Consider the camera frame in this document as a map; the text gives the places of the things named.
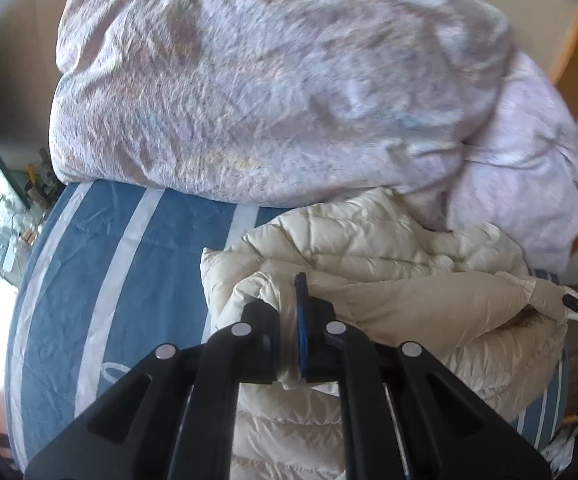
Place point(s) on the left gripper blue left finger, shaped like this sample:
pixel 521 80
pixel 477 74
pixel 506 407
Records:
pixel 173 415

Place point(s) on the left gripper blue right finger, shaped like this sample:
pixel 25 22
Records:
pixel 405 415

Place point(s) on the cream quilted down jacket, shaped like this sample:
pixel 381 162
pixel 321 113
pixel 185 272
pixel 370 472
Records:
pixel 467 297

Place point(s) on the blue white striped bed sheet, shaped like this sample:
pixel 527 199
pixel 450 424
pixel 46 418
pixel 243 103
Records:
pixel 114 274

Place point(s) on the lilac floral duvet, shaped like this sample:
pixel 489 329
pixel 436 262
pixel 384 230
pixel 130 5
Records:
pixel 287 103

